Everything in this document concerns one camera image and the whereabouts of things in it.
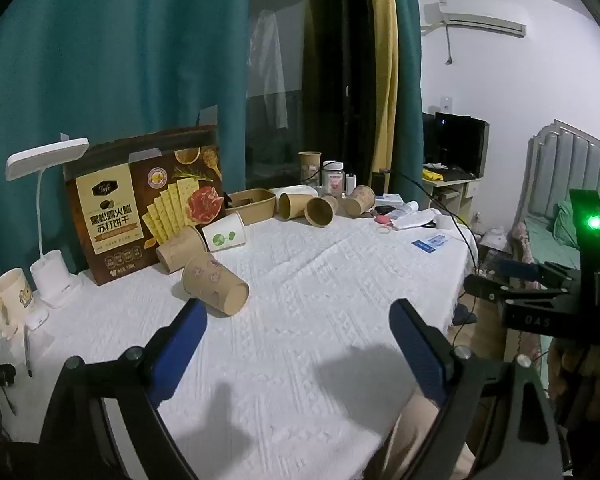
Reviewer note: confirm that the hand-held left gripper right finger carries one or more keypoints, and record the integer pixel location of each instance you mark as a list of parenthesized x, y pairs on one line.
[(420, 355)]

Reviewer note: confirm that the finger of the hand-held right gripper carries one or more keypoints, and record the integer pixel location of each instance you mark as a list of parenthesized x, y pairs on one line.
[(522, 270), (485, 287)]

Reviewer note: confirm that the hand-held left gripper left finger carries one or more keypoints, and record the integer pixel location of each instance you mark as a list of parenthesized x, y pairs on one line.
[(180, 350)]

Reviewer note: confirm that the brown printed paper cup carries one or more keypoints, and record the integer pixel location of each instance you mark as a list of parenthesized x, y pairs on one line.
[(359, 200), (214, 285)]

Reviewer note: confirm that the plain brown paper cup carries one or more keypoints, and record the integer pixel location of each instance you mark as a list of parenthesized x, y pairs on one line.
[(321, 210), (291, 205), (181, 250)]

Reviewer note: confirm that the white green-print paper cup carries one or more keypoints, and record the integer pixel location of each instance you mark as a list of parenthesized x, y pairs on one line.
[(223, 233)]

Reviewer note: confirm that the tall brown paper cup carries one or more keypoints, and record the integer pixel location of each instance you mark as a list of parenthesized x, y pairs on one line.
[(310, 165)]

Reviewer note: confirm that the green pillow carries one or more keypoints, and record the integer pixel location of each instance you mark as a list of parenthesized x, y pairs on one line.
[(565, 222)]

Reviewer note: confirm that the blue and white card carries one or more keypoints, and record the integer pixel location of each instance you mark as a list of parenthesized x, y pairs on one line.
[(432, 243)]

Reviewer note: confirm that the white tissue roll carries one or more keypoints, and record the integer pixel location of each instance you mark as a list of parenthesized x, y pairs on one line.
[(448, 221)]

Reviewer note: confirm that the person's leg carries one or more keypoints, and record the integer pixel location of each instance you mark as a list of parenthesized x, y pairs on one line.
[(420, 440)]

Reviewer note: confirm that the white tissue packet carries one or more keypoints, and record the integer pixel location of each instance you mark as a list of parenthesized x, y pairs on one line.
[(412, 219)]

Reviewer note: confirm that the white computer desk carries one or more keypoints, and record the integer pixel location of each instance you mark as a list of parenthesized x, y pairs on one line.
[(450, 187)]

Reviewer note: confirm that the grey padded headboard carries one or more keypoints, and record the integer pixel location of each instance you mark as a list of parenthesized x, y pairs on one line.
[(575, 170)]

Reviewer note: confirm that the rubber band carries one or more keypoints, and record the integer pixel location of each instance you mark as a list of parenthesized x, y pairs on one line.
[(384, 230)]

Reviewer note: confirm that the white textured tablecloth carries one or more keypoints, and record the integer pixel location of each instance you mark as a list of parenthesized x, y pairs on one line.
[(300, 320)]

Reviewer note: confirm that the yellow cloth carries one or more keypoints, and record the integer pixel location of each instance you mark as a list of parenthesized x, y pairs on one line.
[(432, 175)]

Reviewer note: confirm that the black phone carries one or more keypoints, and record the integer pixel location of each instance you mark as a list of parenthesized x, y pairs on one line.
[(385, 208)]

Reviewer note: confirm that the black computer monitor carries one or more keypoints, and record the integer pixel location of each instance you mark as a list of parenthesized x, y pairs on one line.
[(460, 140)]

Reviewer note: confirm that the small white charger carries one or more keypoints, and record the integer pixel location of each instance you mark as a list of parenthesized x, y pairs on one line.
[(36, 317)]

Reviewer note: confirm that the pen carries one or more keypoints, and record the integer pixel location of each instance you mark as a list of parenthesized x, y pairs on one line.
[(27, 352)]

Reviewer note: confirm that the brown cracker box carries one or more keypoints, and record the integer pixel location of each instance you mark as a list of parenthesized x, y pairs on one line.
[(145, 200)]

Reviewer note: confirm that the brown paper bowl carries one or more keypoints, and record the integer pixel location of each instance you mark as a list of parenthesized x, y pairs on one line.
[(250, 206)]

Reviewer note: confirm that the white desk lamp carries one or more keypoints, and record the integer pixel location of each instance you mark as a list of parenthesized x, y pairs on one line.
[(50, 240)]

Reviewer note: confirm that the small white bottle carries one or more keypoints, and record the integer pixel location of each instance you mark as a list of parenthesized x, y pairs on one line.
[(351, 181)]

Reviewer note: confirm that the white and yellow mug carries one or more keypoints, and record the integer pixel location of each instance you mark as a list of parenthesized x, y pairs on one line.
[(11, 300)]

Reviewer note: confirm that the clear jar with white lid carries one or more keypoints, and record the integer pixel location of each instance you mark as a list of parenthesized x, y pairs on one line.
[(333, 178)]

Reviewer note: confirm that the yellow curtain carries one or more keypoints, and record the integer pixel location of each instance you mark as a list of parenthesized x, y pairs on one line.
[(384, 60)]

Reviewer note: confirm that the white air conditioner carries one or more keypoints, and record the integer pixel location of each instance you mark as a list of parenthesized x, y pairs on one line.
[(475, 16)]

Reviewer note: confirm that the teal curtain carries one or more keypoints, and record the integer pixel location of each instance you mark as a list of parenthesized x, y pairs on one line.
[(110, 70)]

